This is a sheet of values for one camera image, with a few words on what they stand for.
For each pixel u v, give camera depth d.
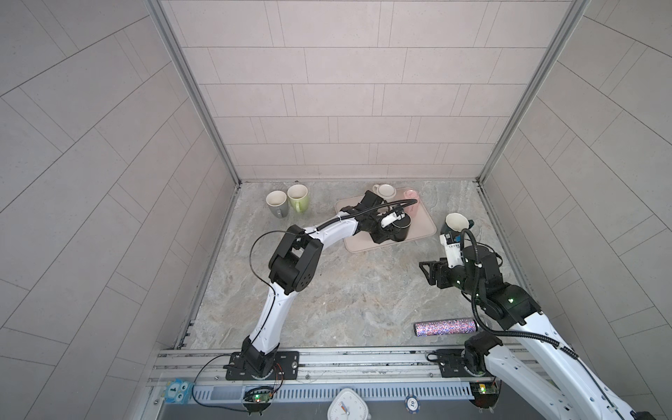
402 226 0.91
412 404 0.65
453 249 0.66
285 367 0.71
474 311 0.55
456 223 0.94
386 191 1.03
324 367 0.71
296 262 0.54
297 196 1.00
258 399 0.64
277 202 0.97
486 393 0.68
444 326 0.77
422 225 1.01
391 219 0.84
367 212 0.69
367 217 0.75
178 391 0.65
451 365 0.71
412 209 0.99
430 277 0.67
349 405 0.63
